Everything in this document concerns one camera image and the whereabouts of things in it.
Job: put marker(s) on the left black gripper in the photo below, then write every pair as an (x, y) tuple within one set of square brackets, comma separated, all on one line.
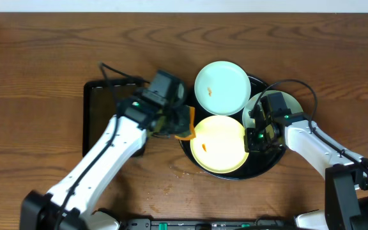
[(177, 119)]

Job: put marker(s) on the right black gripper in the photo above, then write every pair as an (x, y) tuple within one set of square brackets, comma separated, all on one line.
[(251, 145)]

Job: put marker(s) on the light green plate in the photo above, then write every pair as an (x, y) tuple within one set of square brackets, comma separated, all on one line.
[(222, 88), (291, 103)]

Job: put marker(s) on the yellow plate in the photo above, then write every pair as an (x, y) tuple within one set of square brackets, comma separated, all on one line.
[(218, 145)]

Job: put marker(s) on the light green plate top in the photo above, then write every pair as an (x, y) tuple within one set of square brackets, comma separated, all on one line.
[(222, 88)]

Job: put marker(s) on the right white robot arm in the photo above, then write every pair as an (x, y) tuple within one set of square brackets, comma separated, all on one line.
[(345, 172)]

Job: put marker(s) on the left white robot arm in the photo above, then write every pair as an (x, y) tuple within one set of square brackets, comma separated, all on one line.
[(70, 204)]

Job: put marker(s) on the black rectangular tray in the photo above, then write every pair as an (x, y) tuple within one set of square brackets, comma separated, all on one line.
[(99, 107)]

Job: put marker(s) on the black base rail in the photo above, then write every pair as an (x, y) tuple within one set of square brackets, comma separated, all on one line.
[(148, 224)]

